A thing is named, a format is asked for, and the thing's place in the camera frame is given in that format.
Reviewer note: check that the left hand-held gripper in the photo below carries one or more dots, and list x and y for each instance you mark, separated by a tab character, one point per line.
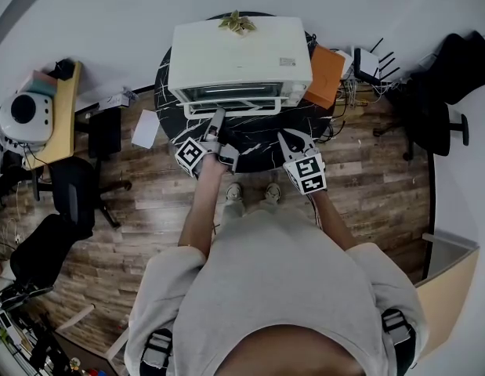
190	155

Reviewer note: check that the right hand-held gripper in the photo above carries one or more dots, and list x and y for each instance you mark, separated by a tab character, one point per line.
308	174

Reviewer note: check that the white glass oven door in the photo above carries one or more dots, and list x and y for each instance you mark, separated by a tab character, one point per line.
265	105

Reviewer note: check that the white oven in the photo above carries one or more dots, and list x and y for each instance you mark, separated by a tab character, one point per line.
238	53

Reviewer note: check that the person's left forearm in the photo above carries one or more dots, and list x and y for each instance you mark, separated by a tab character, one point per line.
201	210

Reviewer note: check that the person's right forearm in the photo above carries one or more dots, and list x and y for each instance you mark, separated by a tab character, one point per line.
336	221

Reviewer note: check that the black marble round table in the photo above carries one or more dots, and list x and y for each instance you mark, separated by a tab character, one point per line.
258	139

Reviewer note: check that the person's right shoe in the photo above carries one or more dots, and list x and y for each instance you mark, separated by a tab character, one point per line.
272	192

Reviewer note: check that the person's shoe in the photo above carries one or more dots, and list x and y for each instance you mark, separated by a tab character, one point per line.
272	192
233	191

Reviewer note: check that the person's left shoe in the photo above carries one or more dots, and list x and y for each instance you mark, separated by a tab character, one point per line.
233	191

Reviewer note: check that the white paper sheet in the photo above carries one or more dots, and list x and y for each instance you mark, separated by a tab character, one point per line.
146	129

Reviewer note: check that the orange box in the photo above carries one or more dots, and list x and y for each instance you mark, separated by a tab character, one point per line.
324	77

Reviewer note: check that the person's grey trousers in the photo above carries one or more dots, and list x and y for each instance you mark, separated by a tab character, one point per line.
233	212

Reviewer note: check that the small potted plant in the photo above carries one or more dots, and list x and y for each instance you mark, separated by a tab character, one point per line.
237	24

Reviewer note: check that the long white box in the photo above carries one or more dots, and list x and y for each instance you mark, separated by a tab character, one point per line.
114	100

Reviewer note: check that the white router with black antennas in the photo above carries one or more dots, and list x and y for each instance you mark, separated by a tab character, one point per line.
367	65

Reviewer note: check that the black computer case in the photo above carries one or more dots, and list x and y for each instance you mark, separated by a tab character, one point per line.
105	135

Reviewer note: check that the black office chair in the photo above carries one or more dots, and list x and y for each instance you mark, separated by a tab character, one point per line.
69	182
430	112

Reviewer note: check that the person's grey sweatshirt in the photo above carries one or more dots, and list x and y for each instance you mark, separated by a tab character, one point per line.
281	288

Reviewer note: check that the yellow desk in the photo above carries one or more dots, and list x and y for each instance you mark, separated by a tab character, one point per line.
66	120

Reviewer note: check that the small black box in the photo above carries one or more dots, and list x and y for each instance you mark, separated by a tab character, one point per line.
65	69

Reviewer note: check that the pastel book stack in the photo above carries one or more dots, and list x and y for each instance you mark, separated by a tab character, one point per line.
40	84

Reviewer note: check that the white domed device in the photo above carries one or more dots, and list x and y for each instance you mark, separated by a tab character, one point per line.
26	120

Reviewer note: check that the light wooden table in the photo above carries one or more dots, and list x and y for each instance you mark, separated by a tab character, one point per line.
446	312

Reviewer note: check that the dark table with white legs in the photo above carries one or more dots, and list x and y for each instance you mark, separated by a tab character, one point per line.
85	351

